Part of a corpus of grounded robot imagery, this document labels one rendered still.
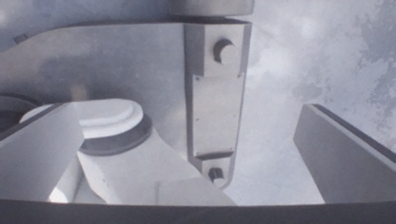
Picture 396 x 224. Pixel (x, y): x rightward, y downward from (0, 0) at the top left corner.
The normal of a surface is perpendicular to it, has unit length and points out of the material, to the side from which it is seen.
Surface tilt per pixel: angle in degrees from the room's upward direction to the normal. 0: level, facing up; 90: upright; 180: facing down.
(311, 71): 0
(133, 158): 90
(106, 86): 0
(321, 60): 0
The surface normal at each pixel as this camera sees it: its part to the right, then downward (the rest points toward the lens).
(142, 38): 0.20, 0.48
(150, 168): 0.00, -0.87
